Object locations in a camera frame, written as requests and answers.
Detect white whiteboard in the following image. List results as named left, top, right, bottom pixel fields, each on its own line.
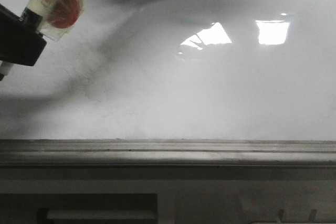
left=1, top=0, right=335, bottom=166

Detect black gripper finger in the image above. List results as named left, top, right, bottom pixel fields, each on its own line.
left=1, top=5, right=46, bottom=66

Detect grey metal base unit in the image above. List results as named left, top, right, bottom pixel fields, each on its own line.
left=1, top=166, right=335, bottom=223

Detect white black whiteboard marker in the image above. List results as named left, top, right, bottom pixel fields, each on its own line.
left=1, top=0, right=83, bottom=78

